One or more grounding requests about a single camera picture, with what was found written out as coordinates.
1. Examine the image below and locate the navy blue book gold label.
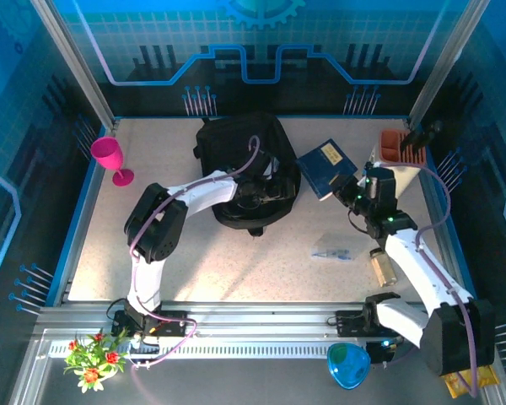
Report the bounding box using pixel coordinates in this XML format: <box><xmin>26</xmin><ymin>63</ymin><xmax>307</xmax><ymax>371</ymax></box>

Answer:
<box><xmin>295</xmin><ymin>138</ymin><xmax>359</xmax><ymax>202</ymax></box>

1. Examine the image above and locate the clear bag of blue pens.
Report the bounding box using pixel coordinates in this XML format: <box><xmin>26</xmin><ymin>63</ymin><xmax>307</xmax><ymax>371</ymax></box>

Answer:
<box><xmin>310</xmin><ymin>232</ymin><xmax>363</xmax><ymax>263</ymax></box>

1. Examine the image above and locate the black backpack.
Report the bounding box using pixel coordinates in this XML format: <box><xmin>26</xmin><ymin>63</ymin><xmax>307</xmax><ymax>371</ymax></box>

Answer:
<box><xmin>192</xmin><ymin>112</ymin><xmax>303</xmax><ymax>237</ymax></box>

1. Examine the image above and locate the yellow snack bag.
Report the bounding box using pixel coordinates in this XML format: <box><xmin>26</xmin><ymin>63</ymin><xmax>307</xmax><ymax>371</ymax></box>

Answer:
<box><xmin>442</xmin><ymin>364</ymin><xmax>501</xmax><ymax>400</ymax></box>

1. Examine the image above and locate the orange and white utensil holder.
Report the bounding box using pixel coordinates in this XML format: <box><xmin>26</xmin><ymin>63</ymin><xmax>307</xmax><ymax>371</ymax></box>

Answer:
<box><xmin>369</xmin><ymin>128</ymin><xmax>428</xmax><ymax>199</ymax></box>

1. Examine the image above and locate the glass bottle with tan contents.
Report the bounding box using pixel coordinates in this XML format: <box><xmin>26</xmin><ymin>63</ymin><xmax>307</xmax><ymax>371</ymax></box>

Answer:
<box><xmin>369</xmin><ymin>247</ymin><xmax>399</xmax><ymax>289</ymax></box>

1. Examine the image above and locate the black tool in holder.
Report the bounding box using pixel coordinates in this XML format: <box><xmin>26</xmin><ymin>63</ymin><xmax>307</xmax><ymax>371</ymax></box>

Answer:
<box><xmin>400</xmin><ymin>120</ymin><xmax>444</xmax><ymax>153</ymax></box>

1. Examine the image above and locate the black controller board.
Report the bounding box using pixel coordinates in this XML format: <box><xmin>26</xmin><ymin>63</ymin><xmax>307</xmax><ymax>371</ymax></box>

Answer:
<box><xmin>365</xmin><ymin>337</ymin><xmax>406</xmax><ymax>366</ymax></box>

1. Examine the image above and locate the blue plastic bowl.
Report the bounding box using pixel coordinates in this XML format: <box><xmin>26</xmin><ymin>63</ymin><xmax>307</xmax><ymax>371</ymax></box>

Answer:
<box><xmin>326</xmin><ymin>342</ymin><xmax>372</xmax><ymax>392</ymax></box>

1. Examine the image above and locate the pink plastic goblet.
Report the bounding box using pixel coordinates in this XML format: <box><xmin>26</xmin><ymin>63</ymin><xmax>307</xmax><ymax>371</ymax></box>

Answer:
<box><xmin>90</xmin><ymin>136</ymin><xmax>135</xmax><ymax>187</ymax></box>

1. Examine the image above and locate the artificial flower plant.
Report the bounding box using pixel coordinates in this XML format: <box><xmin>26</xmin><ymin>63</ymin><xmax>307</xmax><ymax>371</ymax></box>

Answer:
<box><xmin>62</xmin><ymin>331</ymin><xmax>132</xmax><ymax>394</ymax></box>

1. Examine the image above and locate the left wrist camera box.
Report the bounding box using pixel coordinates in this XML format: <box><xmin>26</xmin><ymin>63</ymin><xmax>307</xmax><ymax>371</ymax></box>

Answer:
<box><xmin>261</xmin><ymin>156</ymin><xmax>282</xmax><ymax>178</ymax></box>

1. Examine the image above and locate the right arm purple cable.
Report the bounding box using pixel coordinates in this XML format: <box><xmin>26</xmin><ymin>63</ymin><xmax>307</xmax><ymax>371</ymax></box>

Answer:
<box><xmin>379</xmin><ymin>162</ymin><xmax>480</xmax><ymax>400</ymax></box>

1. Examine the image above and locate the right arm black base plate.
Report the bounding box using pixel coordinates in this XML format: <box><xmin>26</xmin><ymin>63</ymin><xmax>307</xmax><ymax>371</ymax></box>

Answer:
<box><xmin>334</xmin><ymin>309</ymin><xmax>376</xmax><ymax>338</ymax></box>

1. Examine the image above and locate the aluminium frame rail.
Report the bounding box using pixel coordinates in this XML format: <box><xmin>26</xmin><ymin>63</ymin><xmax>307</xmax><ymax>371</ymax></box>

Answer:
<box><xmin>35</xmin><ymin>300</ymin><xmax>488</xmax><ymax>338</ymax></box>

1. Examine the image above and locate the aluminium frame post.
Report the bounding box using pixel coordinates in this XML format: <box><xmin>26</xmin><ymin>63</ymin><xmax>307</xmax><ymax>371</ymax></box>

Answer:
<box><xmin>407</xmin><ymin>0</ymin><xmax>493</xmax><ymax>127</ymax></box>
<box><xmin>28</xmin><ymin>0</ymin><xmax>120</xmax><ymax>131</ymax></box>

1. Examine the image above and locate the slotted cable duct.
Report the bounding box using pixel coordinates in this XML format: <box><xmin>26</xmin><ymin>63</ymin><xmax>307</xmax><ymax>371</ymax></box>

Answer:
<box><xmin>48</xmin><ymin>340</ymin><xmax>334</xmax><ymax>359</ymax></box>

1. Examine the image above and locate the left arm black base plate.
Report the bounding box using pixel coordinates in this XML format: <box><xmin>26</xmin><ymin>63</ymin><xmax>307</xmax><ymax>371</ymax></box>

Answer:
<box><xmin>111</xmin><ymin>310</ymin><xmax>197</xmax><ymax>338</ymax></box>

